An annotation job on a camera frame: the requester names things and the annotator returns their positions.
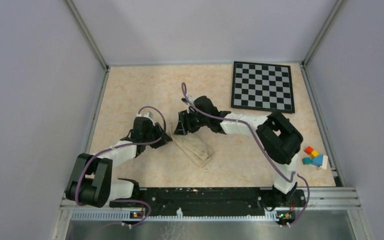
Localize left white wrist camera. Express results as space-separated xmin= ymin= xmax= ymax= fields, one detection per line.
xmin=136 ymin=111 xmax=154 ymax=121

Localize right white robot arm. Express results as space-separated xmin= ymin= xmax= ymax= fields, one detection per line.
xmin=173 ymin=95 xmax=303 ymax=206

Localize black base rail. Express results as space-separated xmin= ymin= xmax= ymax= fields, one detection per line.
xmin=109 ymin=187 xmax=306 ymax=217

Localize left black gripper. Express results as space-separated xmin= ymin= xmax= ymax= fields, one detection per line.
xmin=143 ymin=122 xmax=173 ymax=149

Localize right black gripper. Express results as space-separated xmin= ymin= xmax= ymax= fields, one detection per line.
xmin=174 ymin=108 xmax=209 ymax=136

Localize black white checkerboard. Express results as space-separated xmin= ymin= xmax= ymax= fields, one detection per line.
xmin=230 ymin=61 xmax=295 ymax=114

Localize colourful toy blocks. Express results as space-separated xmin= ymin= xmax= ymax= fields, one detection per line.
xmin=302 ymin=146 xmax=329 ymax=170

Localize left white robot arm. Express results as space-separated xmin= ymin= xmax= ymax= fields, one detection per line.
xmin=65 ymin=115 xmax=172 ymax=208

